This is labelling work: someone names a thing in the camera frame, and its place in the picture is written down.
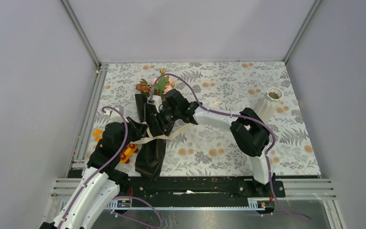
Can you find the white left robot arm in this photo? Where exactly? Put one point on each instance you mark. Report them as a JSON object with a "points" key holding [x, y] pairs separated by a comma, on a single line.
{"points": [[101, 181]]}

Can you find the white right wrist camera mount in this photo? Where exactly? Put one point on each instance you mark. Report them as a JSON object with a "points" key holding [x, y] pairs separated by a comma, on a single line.
{"points": [[156, 102]]}

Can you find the white ribbed ceramic vase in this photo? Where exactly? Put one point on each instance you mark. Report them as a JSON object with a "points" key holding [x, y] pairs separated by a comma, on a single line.
{"points": [[268, 104]]}

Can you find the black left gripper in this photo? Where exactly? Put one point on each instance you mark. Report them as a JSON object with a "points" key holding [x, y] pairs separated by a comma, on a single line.
{"points": [[138, 129]]}

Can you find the peach flower bouquet black wrap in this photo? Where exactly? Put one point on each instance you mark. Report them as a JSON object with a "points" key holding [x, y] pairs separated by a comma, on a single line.
{"points": [[150, 158]]}

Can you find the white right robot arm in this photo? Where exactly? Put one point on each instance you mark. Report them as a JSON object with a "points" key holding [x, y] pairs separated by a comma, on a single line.
{"points": [[249, 131]]}

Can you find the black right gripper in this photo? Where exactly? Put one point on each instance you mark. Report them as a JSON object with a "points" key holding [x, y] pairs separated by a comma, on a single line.
{"points": [[158, 122]]}

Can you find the aluminium frame rail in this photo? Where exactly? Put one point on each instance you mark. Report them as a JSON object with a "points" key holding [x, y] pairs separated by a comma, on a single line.
{"points": [[80, 32]]}

